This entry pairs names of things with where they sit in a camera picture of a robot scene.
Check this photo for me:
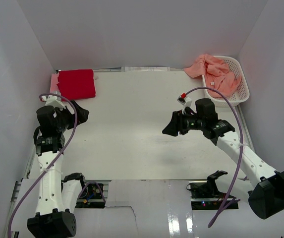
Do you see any white plastic basket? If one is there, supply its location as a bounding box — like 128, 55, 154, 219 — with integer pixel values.
204, 56, 250, 107

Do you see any red t shirt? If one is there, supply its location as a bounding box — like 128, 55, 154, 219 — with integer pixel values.
57, 69, 96, 101

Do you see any white paper sheet rear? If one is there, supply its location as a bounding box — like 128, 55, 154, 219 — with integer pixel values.
121, 66, 170, 72

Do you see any folded pink t shirt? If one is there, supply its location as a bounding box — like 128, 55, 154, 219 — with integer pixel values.
50, 73, 59, 93

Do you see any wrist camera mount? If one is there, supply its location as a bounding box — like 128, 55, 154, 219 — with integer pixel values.
177, 93, 192, 115
40, 91, 66, 111

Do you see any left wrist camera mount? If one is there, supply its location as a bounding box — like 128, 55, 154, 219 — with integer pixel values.
40, 91, 66, 111

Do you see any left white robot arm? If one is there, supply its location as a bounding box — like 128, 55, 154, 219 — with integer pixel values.
27, 101, 89, 238

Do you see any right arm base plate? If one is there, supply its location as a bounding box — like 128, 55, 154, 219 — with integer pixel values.
186, 171, 227, 211

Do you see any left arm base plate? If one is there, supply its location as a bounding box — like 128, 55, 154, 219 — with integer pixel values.
75, 182, 109, 209

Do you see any salmon t shirt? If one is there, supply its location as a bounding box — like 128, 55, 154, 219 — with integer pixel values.
184, 54, 242, 97

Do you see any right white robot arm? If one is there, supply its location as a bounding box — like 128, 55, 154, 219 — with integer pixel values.
162, 96, 284, 220

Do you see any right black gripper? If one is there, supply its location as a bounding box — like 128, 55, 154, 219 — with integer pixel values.
162, 109, 205, 137

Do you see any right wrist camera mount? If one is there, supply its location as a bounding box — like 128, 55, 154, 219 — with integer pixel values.
177, 93, 192, 115

